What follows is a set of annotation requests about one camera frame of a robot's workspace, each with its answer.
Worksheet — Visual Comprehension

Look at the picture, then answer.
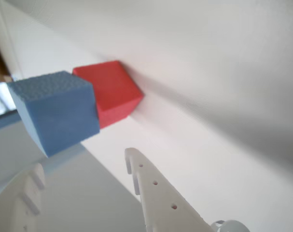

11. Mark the blue foam cube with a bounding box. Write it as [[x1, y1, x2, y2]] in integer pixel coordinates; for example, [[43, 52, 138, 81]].
[[6, 70, 100, 158]]

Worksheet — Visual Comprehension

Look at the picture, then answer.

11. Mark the blue grey framed window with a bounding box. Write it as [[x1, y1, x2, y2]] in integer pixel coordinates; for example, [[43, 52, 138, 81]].
[[0, 70, 25, 133]]

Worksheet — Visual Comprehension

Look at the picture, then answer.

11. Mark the red foam cube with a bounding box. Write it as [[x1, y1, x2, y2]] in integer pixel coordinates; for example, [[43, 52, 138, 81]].
[[72, 59, 144, 130]]

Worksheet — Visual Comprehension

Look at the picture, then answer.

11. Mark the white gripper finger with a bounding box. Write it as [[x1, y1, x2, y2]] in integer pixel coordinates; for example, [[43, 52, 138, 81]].
[[125, 147, 218, 232], [0, 163, 46, 232]]

